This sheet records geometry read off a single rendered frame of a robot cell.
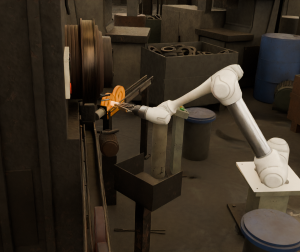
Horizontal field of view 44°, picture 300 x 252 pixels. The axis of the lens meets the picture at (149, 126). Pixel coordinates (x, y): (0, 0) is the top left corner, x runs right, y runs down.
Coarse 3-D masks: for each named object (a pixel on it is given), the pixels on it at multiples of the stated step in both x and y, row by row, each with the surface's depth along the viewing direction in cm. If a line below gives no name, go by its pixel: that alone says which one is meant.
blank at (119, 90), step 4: (116, 88) 274; (120, 88) 277; (112, 92) 273; (116, 92) 272; (120, 92) 281; (124, 92) 284; (116, 96) 274; (120, 96) 283; (124, 96) 286; (116, 100) 275
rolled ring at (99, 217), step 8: (96, 208) 138; (96, 216) 134; (104, 216) 135; (96, 224) 132; (104, 224) 132; (96, 232) 131; (104, 232) 131; (96, 240) 131; (104, 240) 131; (96, 248) 134
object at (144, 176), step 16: (128, 160) 186; (128, 176) 174; (144, 176) 193; (176, 176) 175; (128, 192) 177; (144, 192) 169; (160, 192) 169; (176, 192) 179; (144, 208) 185; (144, 224) 189; (144, 240) 193
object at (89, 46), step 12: (84, 24) 190; (84, 36) 185; (84, 48) 183; (96, 48) 183; (84, 60) 183; (96, 60) 183; (84, 72) 184; (96, 72) 184; (96, 84) 188; (96, 96) 194
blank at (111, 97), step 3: (105, 93) 264; (108, 93) 264; (111, 93) 266; (105, 96) 261; (108, 96) 262; (111, 96) 266; (114, 96) 271; (111, 99) 267; (114, 99) 272; (102, 102) 260; (105, 102) 260; (105, 105) 261; (108, 105) 270; (111, 105) 270; (108, 108) 266
